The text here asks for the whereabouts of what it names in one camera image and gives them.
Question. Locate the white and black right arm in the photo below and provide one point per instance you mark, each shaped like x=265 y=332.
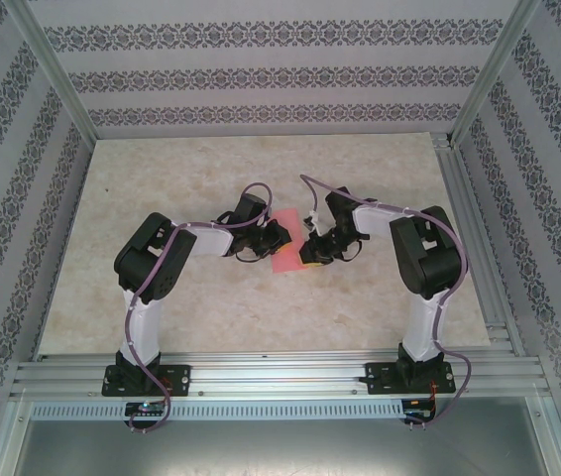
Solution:
x=421 y=322

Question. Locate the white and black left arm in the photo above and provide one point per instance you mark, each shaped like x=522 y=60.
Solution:
x=142 y=322

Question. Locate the long aluminium mounting rail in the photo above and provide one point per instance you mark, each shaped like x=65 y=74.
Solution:
x=285 y=372

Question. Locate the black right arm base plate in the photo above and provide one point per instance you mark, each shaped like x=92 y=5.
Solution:
x=377 y=377

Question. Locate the aluminium side rail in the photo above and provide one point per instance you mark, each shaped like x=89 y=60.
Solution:
x=479 y=248

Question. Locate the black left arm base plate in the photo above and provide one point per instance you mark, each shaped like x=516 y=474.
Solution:
x=181 y=379

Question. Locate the aluminium frame post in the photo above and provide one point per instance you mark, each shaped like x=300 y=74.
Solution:
x=62 y=84
x=488 y=74

